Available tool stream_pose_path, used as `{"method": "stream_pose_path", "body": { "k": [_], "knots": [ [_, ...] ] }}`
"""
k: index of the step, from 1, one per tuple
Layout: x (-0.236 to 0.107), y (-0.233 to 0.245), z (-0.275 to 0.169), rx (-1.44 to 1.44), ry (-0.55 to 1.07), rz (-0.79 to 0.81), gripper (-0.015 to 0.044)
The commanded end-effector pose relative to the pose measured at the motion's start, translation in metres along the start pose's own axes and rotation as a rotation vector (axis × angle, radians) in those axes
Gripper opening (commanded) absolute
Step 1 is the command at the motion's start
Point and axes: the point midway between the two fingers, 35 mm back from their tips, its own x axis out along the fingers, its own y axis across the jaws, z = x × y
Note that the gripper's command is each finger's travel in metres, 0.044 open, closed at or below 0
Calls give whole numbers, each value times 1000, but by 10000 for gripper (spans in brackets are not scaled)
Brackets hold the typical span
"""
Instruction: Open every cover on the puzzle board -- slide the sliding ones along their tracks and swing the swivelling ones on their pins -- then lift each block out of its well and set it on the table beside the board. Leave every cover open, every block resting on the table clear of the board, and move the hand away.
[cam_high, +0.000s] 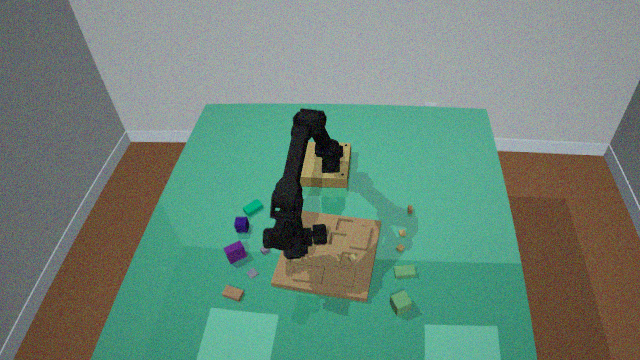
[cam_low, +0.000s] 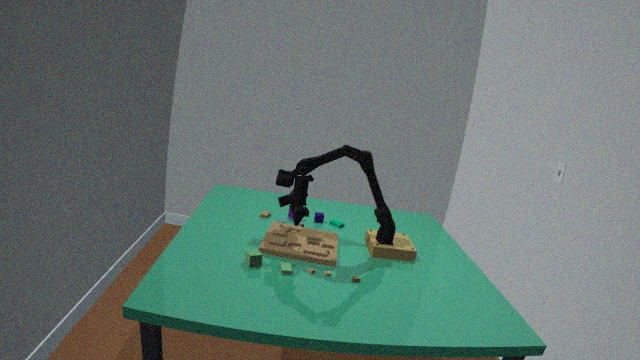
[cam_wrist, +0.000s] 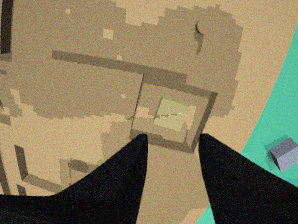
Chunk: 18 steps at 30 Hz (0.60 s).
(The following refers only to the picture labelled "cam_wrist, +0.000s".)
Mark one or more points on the grey-lavender cube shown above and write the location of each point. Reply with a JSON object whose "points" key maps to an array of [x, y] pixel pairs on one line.
{"points": [[285, 154]]}

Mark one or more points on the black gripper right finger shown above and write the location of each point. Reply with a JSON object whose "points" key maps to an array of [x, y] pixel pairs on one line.
{"points": [[240, 192]]}

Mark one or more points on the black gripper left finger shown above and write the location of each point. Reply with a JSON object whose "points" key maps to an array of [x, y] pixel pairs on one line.
{"points": [[110, 194]]}

